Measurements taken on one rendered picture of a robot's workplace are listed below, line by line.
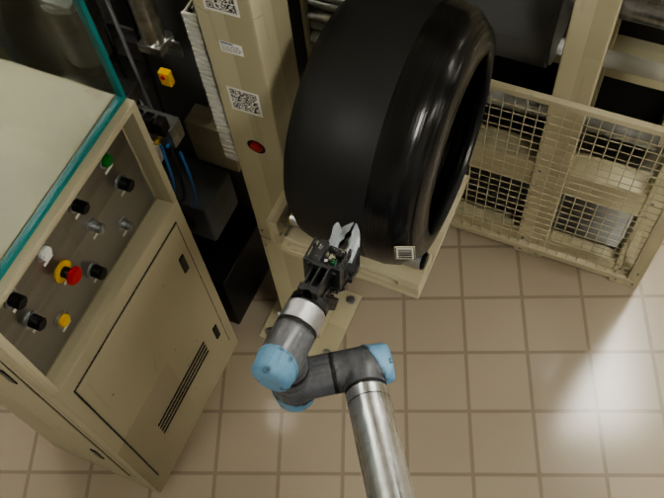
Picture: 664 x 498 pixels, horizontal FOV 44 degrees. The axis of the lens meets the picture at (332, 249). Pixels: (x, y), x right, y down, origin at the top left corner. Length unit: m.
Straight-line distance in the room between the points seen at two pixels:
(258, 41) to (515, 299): 1.57
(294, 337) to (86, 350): 0.68
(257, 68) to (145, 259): 0.59
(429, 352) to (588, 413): 0.53
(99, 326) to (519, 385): 1.40
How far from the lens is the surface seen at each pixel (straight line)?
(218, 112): 1.88
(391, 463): 1.36
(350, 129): 1.50
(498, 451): 2.68
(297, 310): 1.40
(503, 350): 2.79
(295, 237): 1.98
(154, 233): 2.02
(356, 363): 1.45
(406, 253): 1.62
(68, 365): 1.93
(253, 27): 1.58
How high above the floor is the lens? 2.57
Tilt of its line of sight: 60 degrees down
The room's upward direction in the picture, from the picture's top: 8 degrees counter-clockwise
